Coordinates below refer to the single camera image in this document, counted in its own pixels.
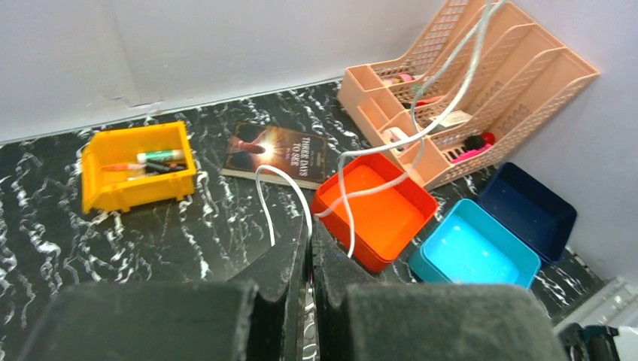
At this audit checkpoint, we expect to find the light blue square tray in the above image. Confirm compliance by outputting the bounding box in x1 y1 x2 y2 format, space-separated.
408 199 541 289

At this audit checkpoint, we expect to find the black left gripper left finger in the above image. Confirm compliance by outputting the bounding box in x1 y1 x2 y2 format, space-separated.
19 225 308 360

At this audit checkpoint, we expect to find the green marker pen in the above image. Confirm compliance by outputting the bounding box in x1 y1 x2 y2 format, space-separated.
136 150 185 163

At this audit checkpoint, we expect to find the orange square tray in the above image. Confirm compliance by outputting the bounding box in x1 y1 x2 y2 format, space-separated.
311 153 439 274

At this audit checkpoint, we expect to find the red marker pen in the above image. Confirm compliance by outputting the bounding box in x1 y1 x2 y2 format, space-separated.
102 163 146 171

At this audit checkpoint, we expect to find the pink comb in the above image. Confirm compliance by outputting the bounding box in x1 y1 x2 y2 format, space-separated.
450 144 492 164

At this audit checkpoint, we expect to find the peach plastic file organizer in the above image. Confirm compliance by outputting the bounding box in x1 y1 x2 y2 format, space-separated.
338 1 599 190

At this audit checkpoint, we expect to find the yellow plastic parts bin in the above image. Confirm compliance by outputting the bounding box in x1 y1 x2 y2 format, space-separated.
81 121 196 214

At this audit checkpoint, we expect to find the dark blue square tray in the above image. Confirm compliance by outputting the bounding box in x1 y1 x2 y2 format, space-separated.
477 162 578 265

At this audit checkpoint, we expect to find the white thin cable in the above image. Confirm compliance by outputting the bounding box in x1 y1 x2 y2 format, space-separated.
255 0 504 259

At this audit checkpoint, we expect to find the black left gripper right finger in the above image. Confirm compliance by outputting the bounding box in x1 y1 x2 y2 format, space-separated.
311 223 567 360

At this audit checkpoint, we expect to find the dark paperback book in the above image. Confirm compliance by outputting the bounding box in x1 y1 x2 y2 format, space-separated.
221 122 328 190

